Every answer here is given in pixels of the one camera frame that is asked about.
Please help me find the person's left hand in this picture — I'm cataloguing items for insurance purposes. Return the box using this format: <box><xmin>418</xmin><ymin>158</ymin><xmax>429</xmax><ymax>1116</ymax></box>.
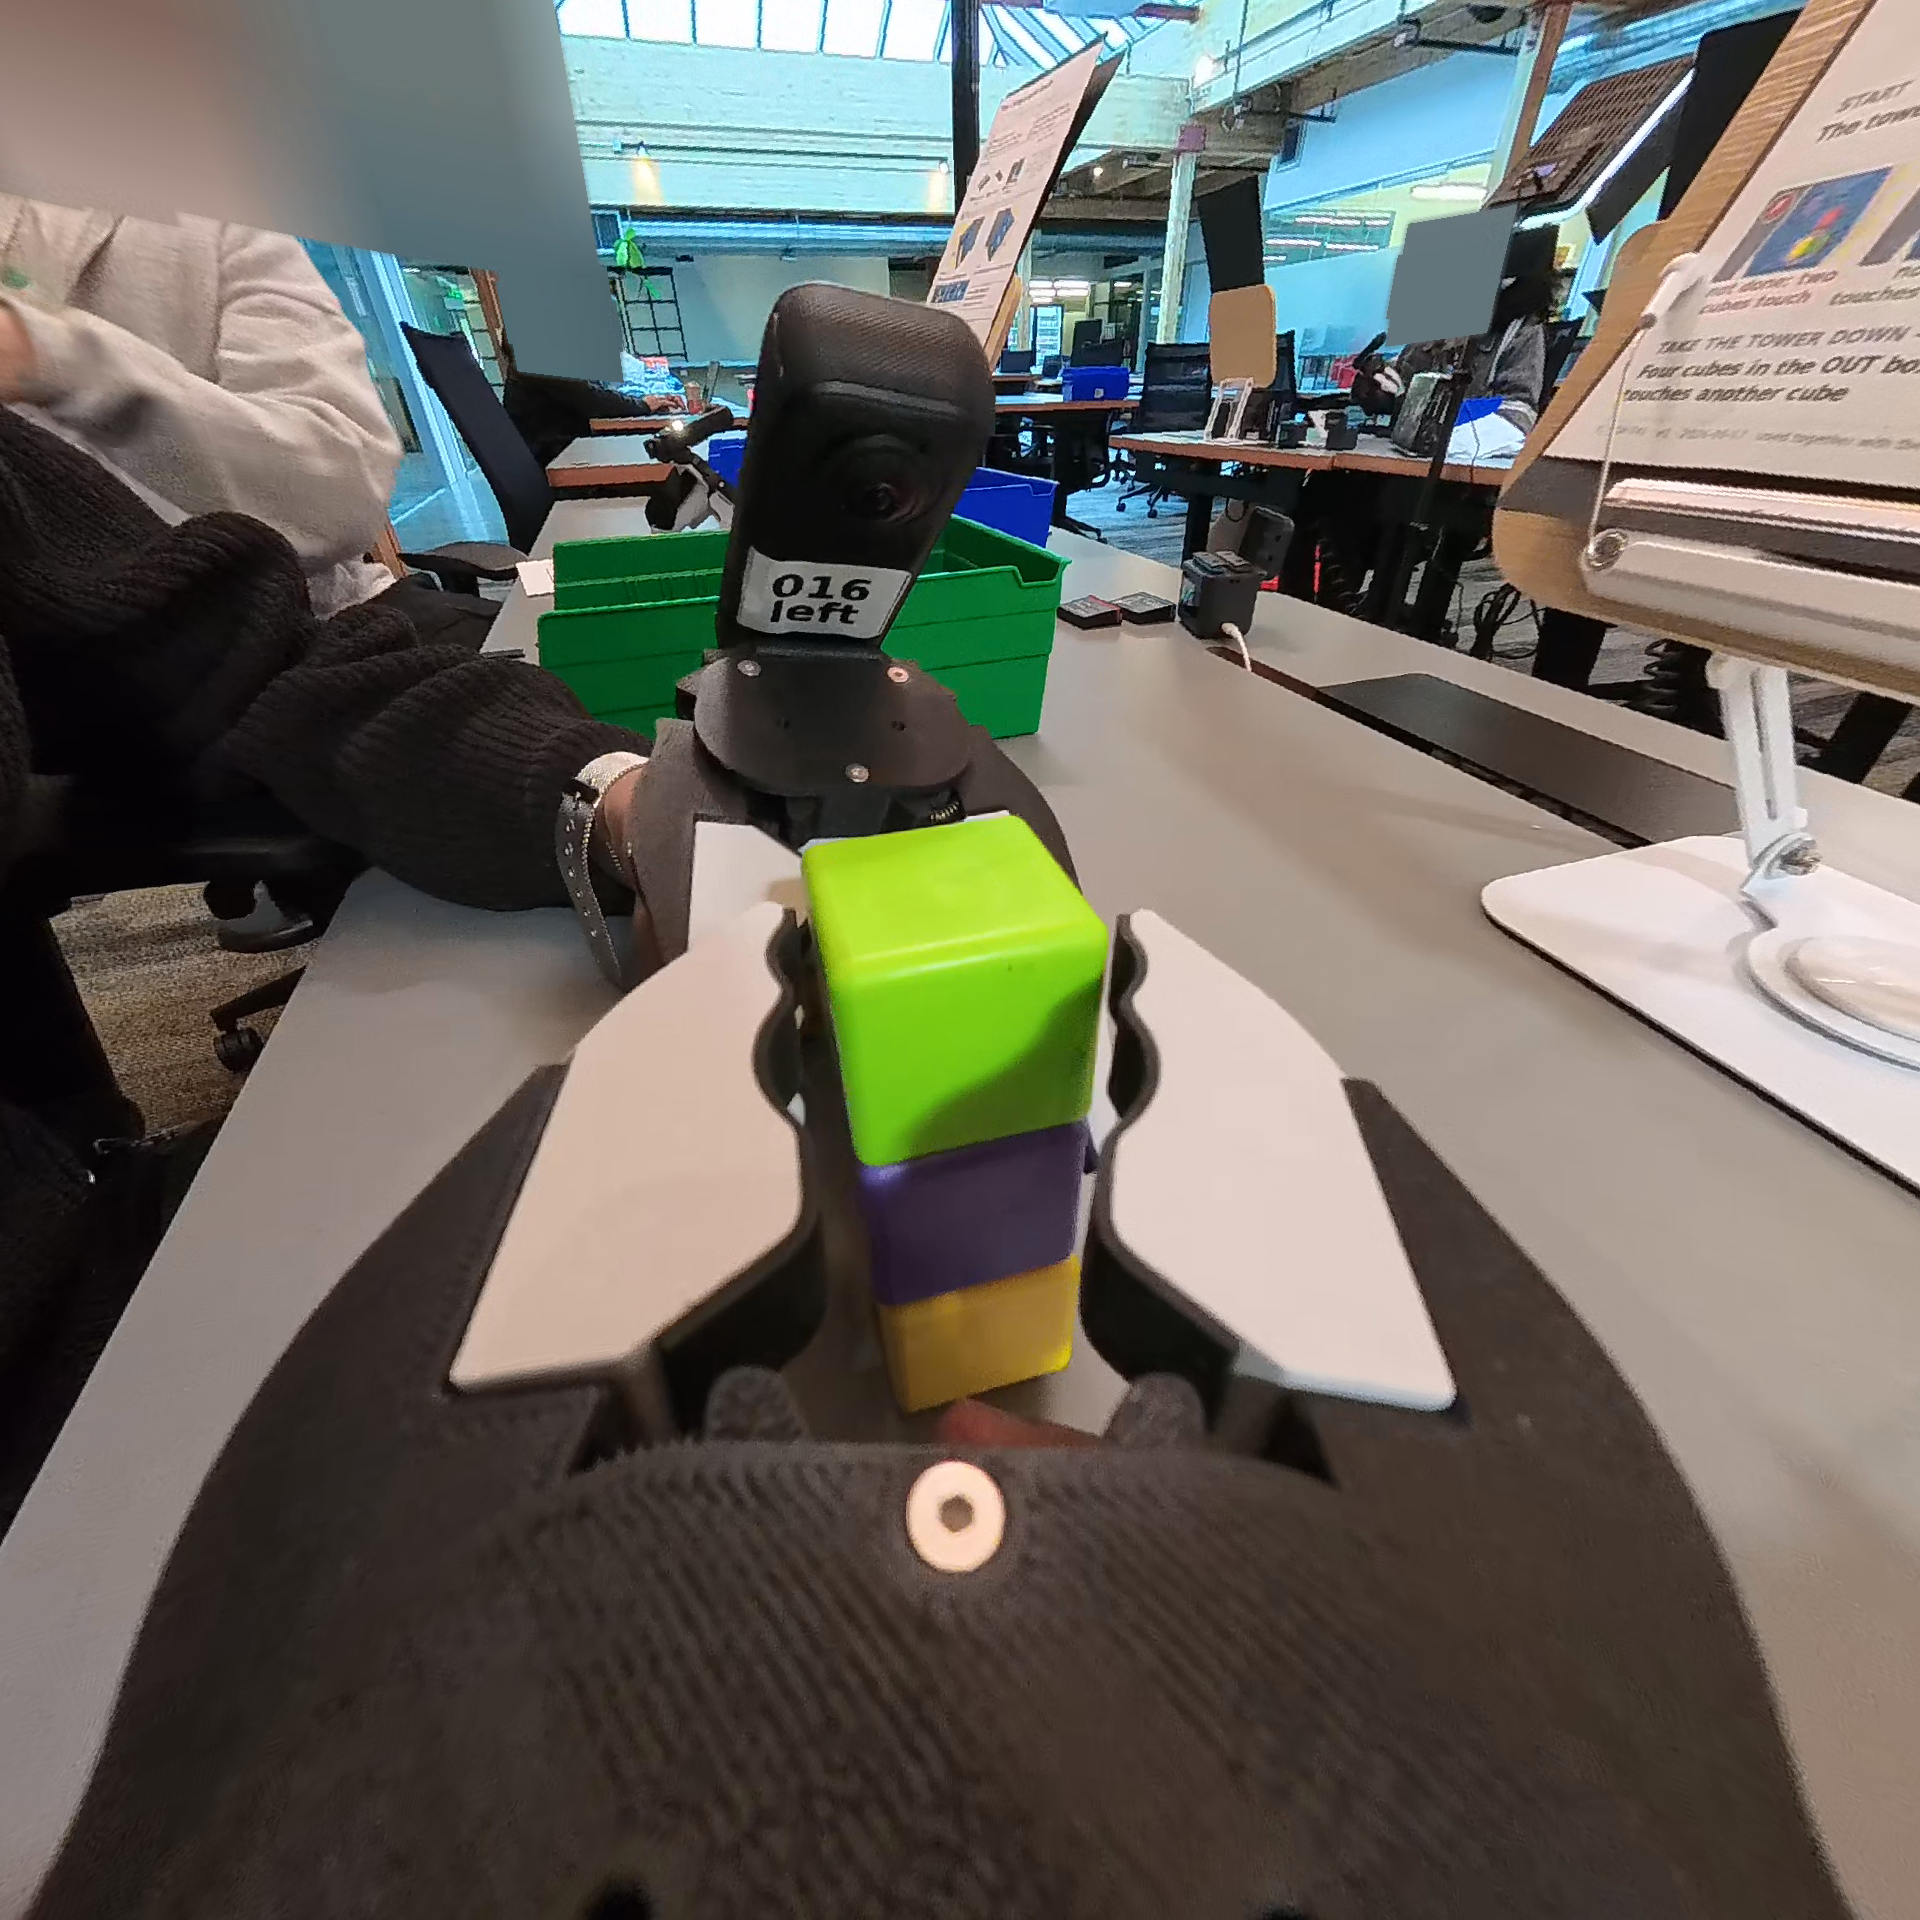
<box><xmin>595</xmin><ymin>769</ymin><xmax>666</xmax><ymax>963</ymax></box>

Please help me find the document stand with white base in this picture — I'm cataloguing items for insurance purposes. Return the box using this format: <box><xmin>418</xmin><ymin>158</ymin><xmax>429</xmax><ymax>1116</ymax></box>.
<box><xmin>1192</xmin><ymin>173</ymin><xmax>1305</xmax><ymax>445</ymax></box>
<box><xmin>1482</xmin><ymin>0</ymin><xmax>1920</xmax><ymax>1188</ymax></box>
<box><xmin>924</xmin><ymin>43</ymin><xmax>1128</xmax><ymax>362</ymax></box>

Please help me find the person's dark clothed body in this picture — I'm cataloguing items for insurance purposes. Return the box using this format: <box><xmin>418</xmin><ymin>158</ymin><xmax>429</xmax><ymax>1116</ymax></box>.
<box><xmin>0</xmin><ymin>405</ymin><xmax>302</xmax><ymax>1533</ymax></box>

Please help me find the printed instruction sheet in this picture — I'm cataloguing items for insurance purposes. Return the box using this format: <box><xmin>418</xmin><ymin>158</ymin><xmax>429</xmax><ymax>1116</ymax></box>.
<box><xmin>1553</xmin><ymin>0</ymin><xmax>1920</xmax><ymax>491</ymax></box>

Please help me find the black office chair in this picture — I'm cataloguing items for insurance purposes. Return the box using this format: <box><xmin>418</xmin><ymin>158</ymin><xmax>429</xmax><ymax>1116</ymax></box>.
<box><xmin>195</xmin><ymin>833</ymin><xmax>355</xmax><ymax>1075</ymax></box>
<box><xmin>402</xmin><ymin>323</ymin><xmax>559</xmax><ymax>595</ymax></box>

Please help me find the blue storage bin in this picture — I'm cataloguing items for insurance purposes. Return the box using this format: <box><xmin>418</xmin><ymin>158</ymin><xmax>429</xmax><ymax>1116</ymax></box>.
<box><xmin>952</xmin><ymin>468</ymin><xmax>1057</xmax><ymax>551</ymax></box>

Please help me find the idle hand-held gripper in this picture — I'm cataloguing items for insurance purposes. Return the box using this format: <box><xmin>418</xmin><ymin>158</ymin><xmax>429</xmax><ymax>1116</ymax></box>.
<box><xmin>645</xmin><ymin>405</ymin><xmax>738</xmax><ymax>534</ymax></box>

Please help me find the person's left forearm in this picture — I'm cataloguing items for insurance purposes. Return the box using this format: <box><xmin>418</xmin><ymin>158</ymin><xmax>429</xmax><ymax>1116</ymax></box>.
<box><xmin>151</xmin><ymin>511</ymin><xmax>654</xmax><ymax>915</ymax></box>

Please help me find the grey wrist strap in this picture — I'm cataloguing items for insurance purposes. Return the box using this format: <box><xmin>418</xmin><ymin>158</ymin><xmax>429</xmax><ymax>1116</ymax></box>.
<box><xmin>555</xmin><ymin>751</ymin><xmax>651</xmax><ymax>990</ymax></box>

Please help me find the wooden top office table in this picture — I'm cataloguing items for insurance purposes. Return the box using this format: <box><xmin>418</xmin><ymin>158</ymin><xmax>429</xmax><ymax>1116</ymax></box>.
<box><xmin>1111</xmin><ymin>427</ymin><xmax>1518</xmax><ymax>603</ymax></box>

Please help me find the yellow cube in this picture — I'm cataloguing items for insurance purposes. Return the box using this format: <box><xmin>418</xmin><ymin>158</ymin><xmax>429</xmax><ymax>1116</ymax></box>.
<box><xmin>876</xmin><ymin>1253</ymin><xmax>1082</xmax><ymax>1416</ymax></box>

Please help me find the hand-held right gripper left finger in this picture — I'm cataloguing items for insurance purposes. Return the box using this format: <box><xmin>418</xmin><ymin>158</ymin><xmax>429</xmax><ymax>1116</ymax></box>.
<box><xmin>450</xmin><ymin>904</ymin><xmax>829</xmax><ymax>1443</ymax></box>

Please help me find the green plastic bin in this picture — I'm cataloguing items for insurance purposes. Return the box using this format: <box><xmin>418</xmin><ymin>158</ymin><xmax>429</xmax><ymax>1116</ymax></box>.
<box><xmin>536</xmin><ymin>524</ymin><xmax>1071</xmax><ymax>740</ymax></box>

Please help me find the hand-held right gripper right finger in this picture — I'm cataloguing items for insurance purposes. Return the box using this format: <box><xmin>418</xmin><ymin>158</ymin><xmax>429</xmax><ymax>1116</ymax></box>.
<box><xmin>1080</xmin><ymin>906</ymin><xmax>1460</xmax><ymax>1464</ymax></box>

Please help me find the lime green cube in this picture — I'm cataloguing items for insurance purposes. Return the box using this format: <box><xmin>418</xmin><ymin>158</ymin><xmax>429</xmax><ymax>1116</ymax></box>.
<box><xmin>803</xmin><ymin>816</ymin><xmax>1112</xmax><ymax>1171</ymax></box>

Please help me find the black charger box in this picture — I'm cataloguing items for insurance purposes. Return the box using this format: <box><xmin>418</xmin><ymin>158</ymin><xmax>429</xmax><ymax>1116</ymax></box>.
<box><xmin>1177</xmin><ymin>552</ymin><xmax>1270</xmax><ymax>640</ymax></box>

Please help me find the purple cube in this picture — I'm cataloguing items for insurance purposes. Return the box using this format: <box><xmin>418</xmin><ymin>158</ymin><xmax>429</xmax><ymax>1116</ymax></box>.
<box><xmin>858</xmin><ymin>1116</ymin><xmax>1099</xmax><ymax>1309</ymax></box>

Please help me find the black desk mat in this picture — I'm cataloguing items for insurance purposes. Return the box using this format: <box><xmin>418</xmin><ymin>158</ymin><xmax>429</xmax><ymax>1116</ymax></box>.
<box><xmin>1320</xmin><ymin>673</ymin><xmax>1742</xmax><ymax>847</ymax></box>

